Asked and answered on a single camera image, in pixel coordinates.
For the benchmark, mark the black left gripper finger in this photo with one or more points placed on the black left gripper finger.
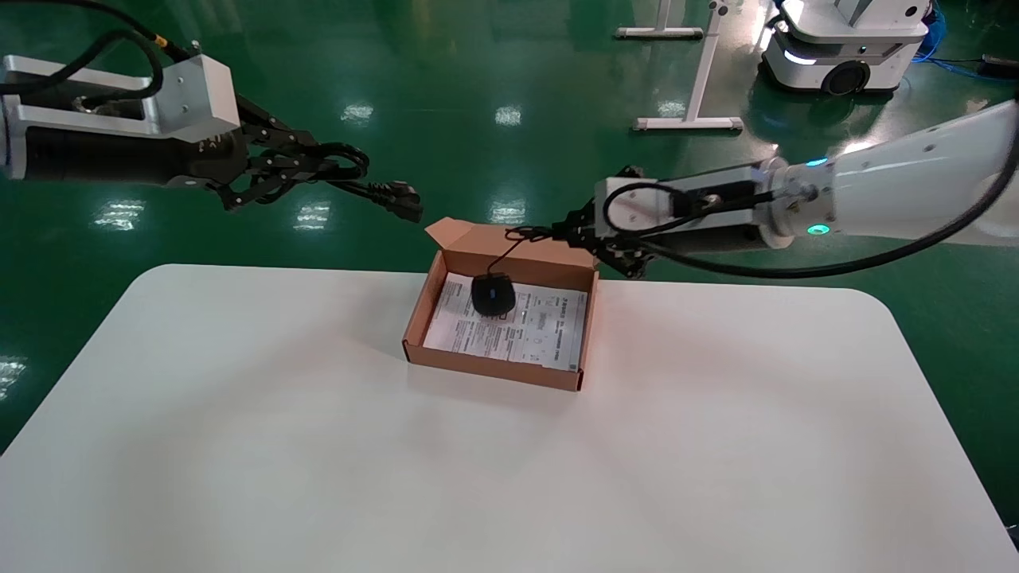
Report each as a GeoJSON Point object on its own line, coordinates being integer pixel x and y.
{"type": "Point", "coordinates": [294, 143]}
{"type": "Point", "coordinates": [271, 177]}

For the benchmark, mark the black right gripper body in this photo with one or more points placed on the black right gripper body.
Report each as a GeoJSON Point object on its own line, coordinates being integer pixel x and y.
{"type": "Point", "coordinates": [621, 256]}

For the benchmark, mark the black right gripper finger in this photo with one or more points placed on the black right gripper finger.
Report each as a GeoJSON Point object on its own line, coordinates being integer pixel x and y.
{"type": "Point", "coordinates": [597, 251]}
{"type": "Point", "coordinates": [581, 225]}

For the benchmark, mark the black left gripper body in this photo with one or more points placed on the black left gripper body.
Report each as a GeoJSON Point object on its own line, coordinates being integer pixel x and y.
{"type": "Point", "coordinates": [231, 155]}

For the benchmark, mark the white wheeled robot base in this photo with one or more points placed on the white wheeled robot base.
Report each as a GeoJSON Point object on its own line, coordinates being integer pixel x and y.
{"type": "Point", "coordinates": [844, 40]}

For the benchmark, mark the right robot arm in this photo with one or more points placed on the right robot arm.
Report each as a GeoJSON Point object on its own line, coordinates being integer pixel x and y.
{"type": "Point", "coordinates": [915, 183]}

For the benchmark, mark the open brown cardboard box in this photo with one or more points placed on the open brown cardboard box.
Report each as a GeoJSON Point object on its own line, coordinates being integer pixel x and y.
{"type": "Point", "coordinates": [493, 368]}

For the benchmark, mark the printed white paper sheet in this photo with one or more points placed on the printed white paper sheet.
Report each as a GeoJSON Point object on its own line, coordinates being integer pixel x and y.
{"type": "Point", "coordinates": [541, 334]}

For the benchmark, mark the white table leg stand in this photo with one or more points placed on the white table leg stand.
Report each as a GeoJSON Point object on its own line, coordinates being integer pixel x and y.
{"type": "Point", "coordinates": [657, 33]}
{"type": "Point", "coordinates": [689, 124]}

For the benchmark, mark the black power adapter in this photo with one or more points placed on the black power adapter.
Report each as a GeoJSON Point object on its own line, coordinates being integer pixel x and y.
{"type": "Point", "coordinates": [1001, 67]}

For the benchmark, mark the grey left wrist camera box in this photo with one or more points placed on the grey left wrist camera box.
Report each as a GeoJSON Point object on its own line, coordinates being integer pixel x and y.
{"type": "Point", "coordinates": [195, 99]}

